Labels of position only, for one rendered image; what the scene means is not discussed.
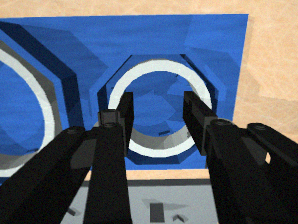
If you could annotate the white ring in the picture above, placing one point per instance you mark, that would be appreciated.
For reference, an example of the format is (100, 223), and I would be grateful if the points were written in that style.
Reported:
(171, 144)

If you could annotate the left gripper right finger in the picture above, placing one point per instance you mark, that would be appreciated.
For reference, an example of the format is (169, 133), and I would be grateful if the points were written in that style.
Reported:
(242, 194)

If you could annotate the blue tray with octagonal pockets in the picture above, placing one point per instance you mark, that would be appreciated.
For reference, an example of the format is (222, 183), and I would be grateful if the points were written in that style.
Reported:
(74, 51)

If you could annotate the grey flat plate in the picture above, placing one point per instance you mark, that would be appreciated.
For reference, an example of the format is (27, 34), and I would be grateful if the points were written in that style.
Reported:
(192, 199)

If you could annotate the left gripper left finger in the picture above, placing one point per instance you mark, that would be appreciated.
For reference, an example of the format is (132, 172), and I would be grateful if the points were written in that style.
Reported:
(42, 190)

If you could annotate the light grey ring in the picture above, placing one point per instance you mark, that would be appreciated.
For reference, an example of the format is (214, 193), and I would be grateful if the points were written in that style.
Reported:
(45, 93)

